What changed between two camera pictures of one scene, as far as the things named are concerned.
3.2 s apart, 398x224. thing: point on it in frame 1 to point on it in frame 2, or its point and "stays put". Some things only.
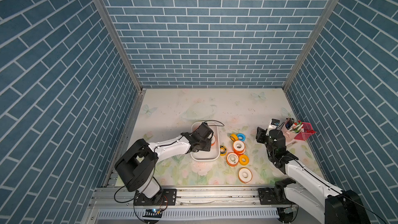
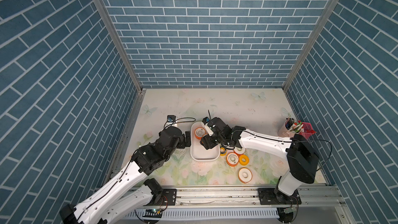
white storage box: [213, 155] stays put
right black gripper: [260, 135] to [207, 141]
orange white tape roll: [232, 159] stays put
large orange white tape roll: [239, 147] stays put
